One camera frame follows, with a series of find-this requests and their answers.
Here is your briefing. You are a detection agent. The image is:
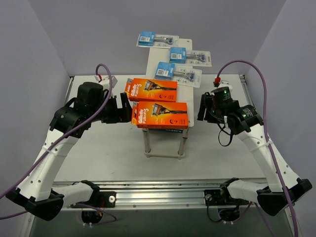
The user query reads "blue Harry's box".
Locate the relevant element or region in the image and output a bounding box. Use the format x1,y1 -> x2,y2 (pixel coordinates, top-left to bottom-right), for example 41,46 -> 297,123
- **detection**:
145,128 -> 183,133

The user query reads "orange Fusion5 razor box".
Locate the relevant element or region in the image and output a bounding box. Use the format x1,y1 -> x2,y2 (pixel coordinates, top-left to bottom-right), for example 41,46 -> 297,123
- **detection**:
124,78 -> 178,102
131,101 -> 189,129

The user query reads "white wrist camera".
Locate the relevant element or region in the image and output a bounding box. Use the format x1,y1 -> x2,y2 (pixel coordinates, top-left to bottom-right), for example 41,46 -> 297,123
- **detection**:
95,76 -> 118,90
213,77 -> 233,91

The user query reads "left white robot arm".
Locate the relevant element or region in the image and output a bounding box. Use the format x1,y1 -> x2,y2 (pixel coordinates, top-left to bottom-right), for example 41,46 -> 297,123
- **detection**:
5,82 -> 132,221

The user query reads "Gillette SkinGuard blister pack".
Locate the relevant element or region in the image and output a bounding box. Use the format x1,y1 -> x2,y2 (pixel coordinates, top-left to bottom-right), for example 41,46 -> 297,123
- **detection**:
169,47 -> 212,67

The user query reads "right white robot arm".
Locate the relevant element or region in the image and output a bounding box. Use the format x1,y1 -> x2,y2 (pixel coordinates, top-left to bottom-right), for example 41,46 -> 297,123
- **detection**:
197,86 -> 312,216

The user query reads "aluminium mounting rail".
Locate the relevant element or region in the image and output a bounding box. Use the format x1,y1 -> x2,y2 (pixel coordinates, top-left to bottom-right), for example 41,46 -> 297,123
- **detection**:
93,179 -> 226,210

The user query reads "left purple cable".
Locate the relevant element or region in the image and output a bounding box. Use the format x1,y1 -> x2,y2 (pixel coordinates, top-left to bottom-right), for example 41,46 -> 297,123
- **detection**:
0,63 -> 118,223

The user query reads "white two-tier shelf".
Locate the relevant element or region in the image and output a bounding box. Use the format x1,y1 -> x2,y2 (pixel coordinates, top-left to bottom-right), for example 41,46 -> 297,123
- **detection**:
142,47 -> 194,159

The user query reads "clear blue-card razor blister pack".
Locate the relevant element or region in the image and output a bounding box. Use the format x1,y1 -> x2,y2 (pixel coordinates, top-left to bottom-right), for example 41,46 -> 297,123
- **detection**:
154,62 -> 202,88

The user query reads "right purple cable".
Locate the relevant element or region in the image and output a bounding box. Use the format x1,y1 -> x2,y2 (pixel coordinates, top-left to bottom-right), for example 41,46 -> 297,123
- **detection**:
217,60 -> 298,237

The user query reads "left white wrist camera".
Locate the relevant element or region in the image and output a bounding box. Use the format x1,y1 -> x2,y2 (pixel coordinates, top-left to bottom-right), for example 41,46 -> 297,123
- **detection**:
95,76 -> 118,90

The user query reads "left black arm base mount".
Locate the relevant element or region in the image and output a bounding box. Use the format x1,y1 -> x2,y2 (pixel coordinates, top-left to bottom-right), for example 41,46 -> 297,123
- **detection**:
89,191 -> 117,208

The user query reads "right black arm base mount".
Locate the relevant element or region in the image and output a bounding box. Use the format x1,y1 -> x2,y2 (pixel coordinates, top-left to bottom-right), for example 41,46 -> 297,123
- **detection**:
203,189 -> 238,206

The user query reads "purple cable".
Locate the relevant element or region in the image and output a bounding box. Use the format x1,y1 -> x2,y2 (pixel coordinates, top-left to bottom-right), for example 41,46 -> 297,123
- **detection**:
0,63 -> 118,223
217,60 -> 298,237

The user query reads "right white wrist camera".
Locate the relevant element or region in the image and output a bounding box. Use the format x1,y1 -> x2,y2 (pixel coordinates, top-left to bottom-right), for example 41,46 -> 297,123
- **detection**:
213,77 -> 233,91

